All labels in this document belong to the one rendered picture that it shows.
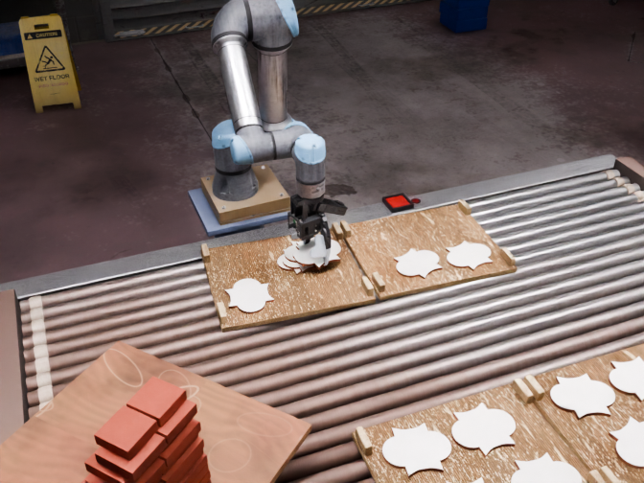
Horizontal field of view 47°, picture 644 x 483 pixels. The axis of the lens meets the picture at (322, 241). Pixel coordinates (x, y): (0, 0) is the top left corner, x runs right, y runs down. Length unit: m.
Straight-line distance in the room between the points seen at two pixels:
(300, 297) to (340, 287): 0.12
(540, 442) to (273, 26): 1.26
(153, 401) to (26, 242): 2.88
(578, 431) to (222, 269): 1.00
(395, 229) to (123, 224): 2.12
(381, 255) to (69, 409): 0.96
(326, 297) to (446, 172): 2.58
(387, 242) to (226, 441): 0.90
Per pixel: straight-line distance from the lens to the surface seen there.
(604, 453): 1.69
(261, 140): 1.89
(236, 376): 1.77
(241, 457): 1.45
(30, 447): 1.56
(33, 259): 3.91
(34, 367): 1.91
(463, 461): 1.60
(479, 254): 2.13
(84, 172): 4.57
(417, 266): 2.05
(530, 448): 1.65
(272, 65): 2.17
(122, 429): 1.20
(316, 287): 1.97
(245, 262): 2.07
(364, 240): 2.15
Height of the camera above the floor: 2.18
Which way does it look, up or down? 35 degrees down
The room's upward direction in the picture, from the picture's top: straight up
